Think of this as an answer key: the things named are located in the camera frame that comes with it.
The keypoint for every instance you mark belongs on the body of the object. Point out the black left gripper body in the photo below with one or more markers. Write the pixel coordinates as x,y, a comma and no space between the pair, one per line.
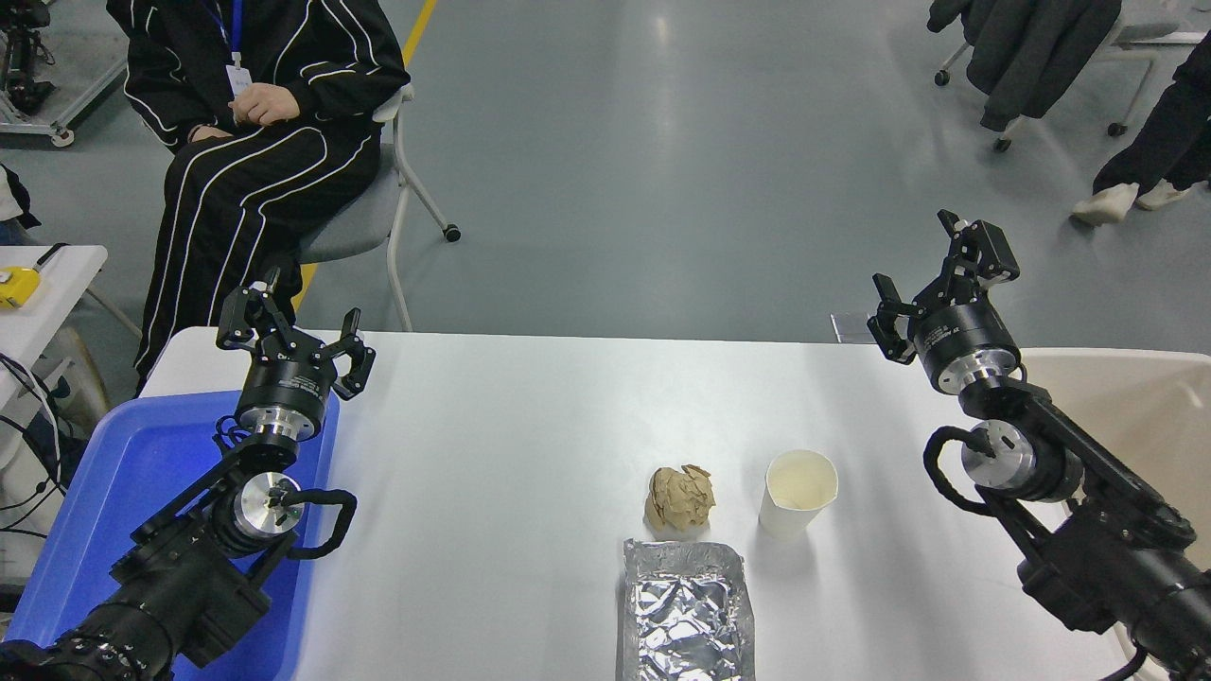
289,383

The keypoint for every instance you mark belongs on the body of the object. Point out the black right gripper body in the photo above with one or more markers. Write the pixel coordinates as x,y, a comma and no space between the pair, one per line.
960,331

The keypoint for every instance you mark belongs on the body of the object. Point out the white paper cup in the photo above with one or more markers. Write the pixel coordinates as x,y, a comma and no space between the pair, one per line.
790,515

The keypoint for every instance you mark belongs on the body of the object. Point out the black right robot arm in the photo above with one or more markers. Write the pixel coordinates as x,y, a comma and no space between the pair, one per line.
1107,558

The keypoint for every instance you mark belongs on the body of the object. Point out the seated person's right hand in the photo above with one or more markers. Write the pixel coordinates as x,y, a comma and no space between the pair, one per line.
210,134

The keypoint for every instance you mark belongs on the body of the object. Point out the seated person's left hand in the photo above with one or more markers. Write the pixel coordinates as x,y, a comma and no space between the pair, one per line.
267,104

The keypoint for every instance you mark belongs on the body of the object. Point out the clear floor plate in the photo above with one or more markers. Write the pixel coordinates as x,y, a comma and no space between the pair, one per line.
850,328

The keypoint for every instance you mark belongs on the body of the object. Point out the seated person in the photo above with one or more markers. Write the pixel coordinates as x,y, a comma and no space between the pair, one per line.
236,208

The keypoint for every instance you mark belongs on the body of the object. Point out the grey wheeled chair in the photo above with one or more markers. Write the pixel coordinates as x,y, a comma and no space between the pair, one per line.
364,213

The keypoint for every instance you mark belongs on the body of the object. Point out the white side table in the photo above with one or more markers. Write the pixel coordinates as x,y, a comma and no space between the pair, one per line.
57,293

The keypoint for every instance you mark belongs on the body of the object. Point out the blue plastic tray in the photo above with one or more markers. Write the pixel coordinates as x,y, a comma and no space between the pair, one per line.
123,473

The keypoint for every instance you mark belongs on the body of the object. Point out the dark hanging jacket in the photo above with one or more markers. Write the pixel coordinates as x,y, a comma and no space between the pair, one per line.
1031,57

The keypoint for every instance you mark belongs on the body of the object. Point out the large pale bin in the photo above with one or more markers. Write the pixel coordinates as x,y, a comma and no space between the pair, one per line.
1149,416

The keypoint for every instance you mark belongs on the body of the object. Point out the walking person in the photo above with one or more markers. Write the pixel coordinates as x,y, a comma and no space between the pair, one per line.
1164,142

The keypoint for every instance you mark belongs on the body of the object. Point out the yellow handheld device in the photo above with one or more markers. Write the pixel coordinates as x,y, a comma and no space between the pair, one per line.
17,287

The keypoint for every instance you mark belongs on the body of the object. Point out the white id badge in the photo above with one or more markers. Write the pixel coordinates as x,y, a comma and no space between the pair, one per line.
239,81

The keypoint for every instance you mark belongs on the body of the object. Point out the black cloth item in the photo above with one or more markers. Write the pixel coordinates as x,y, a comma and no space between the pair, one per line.
14,199

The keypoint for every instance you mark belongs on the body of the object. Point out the white wheeled chair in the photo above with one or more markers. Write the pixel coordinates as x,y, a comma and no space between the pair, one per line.
1140,43

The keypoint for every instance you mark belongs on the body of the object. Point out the crumpled tan paper ball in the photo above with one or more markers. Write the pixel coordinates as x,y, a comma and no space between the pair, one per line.
679,498

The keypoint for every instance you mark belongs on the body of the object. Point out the metal equipment cart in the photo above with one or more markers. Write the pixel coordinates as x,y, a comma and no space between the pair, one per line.
38,85

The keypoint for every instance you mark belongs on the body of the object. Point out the silver foil tray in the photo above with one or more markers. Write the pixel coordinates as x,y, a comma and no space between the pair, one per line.
686,615

